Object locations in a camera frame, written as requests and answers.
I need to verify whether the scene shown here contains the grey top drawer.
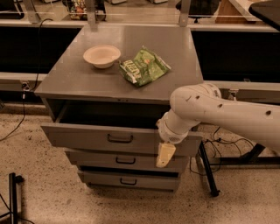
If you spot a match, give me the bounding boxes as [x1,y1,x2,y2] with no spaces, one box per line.
[40,100,204,158]

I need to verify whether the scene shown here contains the grey drawer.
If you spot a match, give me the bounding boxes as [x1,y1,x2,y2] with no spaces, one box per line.
[78,171,180,191]
[40,100,204,158]
[65,149,189,173]

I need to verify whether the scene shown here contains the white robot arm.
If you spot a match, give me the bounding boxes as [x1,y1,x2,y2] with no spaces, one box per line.
[156,83,280,168]

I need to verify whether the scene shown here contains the grey middle drawer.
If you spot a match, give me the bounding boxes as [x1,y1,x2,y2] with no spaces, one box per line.
[65,149,189,173]

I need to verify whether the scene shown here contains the grey bottom drawer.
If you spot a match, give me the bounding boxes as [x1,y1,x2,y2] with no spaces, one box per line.
[78,171,180,191]

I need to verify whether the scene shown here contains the grey metal drawer cabinet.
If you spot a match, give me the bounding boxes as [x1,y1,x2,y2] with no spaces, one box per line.
[34,24,210,193]

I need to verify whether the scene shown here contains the black metal stand leg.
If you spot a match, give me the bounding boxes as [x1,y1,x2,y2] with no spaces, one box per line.
[199,143,220,197]

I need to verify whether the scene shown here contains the green snack bag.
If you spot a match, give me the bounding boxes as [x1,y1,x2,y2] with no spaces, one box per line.
[119,46,172,88]

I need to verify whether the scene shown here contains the black office chair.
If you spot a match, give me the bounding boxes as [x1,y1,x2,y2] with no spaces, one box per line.
[176,0,220,26]

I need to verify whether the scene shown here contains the black stand lower left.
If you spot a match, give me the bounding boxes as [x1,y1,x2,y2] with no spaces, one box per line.
[0,172,24,224]

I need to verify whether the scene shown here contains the colourful items in background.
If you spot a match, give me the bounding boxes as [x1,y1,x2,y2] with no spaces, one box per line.
[66,0,88,20]

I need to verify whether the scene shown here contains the tangled black cables right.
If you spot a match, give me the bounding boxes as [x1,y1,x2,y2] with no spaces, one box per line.
[188,125,256,177]

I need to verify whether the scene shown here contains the black cable left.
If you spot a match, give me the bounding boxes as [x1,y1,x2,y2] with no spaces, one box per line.
[0,18,54,143]

